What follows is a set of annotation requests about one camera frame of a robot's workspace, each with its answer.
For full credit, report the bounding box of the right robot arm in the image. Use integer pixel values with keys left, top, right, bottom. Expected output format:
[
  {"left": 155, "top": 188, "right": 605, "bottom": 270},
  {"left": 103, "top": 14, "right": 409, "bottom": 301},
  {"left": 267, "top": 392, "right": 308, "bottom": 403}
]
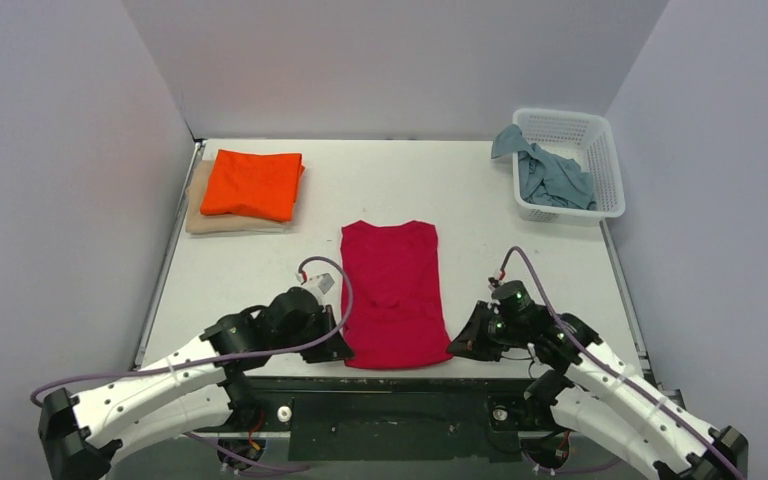
[{"left": 447, "top": 280, "right": 748, "bottom": 479}]

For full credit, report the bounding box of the red t shirt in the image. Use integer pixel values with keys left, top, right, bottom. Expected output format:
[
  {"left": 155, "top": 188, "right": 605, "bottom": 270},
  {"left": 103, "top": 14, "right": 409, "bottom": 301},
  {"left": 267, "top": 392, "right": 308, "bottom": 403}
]
[{"left": 340, "top": 220, "right": 453, "bottom": 370}]

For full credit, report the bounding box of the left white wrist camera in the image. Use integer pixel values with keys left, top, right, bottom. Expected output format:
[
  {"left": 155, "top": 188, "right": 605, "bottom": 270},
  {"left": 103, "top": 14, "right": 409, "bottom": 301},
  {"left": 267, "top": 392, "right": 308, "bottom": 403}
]
[{"left": 301, "top": 273, "right": 335, "bottom": 303}]

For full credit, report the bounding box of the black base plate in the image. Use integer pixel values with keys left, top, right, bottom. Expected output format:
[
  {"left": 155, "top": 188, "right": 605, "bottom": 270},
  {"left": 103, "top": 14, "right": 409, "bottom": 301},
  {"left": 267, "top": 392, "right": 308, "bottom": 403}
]
[{"left": 198, "top": 377, "right": 563, "bottom": 463}]

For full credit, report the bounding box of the folded beige t shirt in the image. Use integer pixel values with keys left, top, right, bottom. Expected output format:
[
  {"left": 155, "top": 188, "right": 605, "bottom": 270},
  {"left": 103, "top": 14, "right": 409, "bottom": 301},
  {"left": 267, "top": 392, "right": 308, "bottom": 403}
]
[{"left": 184, "top": 161, "right": 289, "bottom": 235}]

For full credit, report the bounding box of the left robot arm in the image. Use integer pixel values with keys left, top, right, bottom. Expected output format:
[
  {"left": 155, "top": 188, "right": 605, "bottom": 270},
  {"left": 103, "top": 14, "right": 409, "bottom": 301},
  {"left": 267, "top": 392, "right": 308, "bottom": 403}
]
[{"left": 38, "top": 287, "right": 354, "bottom": 479}]

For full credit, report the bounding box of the folded orange t shirt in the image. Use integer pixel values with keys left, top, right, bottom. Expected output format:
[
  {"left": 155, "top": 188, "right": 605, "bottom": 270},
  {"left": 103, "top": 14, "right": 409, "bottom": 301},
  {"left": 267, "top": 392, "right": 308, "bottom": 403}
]
[{"left": 200, "top": 149, "right": 305, "bottom": 223}]

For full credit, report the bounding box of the white plastic basket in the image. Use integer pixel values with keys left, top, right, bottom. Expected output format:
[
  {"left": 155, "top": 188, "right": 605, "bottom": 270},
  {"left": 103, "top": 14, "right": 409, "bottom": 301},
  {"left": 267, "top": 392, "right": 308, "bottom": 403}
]
[{"left": 511, "top": 107, "right": 626, "bottom": 223}]

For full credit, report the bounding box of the grey-blue t shirt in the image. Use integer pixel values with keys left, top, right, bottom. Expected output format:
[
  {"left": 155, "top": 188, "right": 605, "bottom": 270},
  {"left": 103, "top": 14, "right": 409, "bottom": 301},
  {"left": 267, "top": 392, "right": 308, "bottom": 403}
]
[{"left": 491, "top": 124, "right": 596, "bottom": 210}]

